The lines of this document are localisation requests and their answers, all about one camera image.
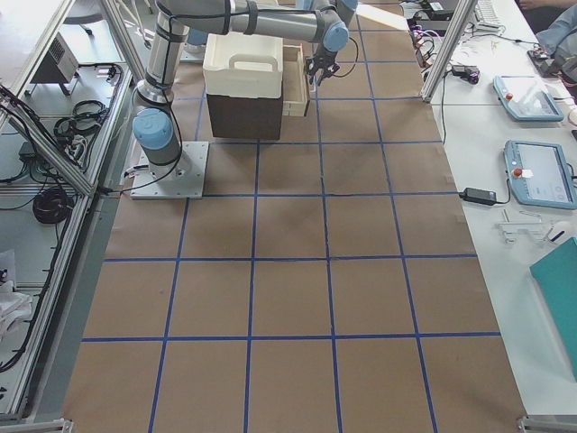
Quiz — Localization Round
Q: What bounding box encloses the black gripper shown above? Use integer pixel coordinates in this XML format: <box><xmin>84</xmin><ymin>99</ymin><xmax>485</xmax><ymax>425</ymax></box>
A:
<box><xmin>305</xmin><ymin>48</ymin><xmax>339</xmax><ymax>87</ymax></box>

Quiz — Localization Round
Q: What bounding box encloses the wooden drawer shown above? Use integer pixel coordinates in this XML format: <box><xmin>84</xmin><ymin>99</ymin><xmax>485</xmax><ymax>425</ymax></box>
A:
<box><xmin>282</xmin><ymin>45</ymin><xmax>310</xmax><ymax>117</ymax></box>

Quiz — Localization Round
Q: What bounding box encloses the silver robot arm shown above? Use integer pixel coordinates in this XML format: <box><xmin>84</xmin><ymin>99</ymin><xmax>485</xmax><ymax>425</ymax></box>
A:
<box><xmin>133</xmin><ymin>1</ymin><xmax>357</xmax><ymax>167</ymax></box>

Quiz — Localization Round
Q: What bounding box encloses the cream plastic tray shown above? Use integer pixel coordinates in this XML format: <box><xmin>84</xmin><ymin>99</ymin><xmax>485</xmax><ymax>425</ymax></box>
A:
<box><xmin>203</xmin><ymin>32</ymin><xmax>283</xmax><ymax>99</ymax></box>

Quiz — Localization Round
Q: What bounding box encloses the black power adapter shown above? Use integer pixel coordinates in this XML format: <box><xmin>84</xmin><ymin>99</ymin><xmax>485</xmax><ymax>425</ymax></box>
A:
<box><xmin>459</xmin><ymin>188</ymin><xmax>498</xmax><ymax>206</ymax></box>

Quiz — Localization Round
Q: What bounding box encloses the blue teach pendant far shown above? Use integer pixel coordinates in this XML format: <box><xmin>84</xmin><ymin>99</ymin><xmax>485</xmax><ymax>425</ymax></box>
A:
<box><xmin>492</xmin><ymin>76</ymin><xmax>564</xmax><ymax>122</ymax></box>

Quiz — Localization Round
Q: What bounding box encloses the blue teach pendant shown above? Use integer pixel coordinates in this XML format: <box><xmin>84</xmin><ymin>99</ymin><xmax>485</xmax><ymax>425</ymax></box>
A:
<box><xmin>503</xmin><ymin>140</ymin><xmax>576</xmax><ymax>210</ymax></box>
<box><xmin>492</xmin><ymin>76</ymin><xmax>564</xmax><ymax>122</ymax></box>

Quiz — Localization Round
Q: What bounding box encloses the blue teach pendant near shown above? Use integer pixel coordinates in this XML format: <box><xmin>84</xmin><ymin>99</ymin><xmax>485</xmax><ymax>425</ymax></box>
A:
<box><xmin>503</xmin><ymin>140</ymin><xmax>576</xmax><ymax>210</ymax></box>

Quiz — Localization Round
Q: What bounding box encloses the grey electronics box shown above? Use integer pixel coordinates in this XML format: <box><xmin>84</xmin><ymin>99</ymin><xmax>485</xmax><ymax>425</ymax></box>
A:
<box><xmin>31</xmin><ymin>32</ymin><xmax>79</xmax><ymax>85</ymax></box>

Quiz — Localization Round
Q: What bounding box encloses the aluminium frame post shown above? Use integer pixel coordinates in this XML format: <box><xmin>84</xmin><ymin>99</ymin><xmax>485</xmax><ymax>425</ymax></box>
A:
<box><xmin>421</xmin><ymin>0</ymin><xmax>476</xmax><ymax>103</ymax></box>

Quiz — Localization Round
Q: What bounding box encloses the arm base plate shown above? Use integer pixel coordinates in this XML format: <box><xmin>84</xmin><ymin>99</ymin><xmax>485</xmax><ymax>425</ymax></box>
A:
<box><xmin>129</xmin><ymin>141</ymin><xmax>209</xmax><ymax>199</ymax></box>

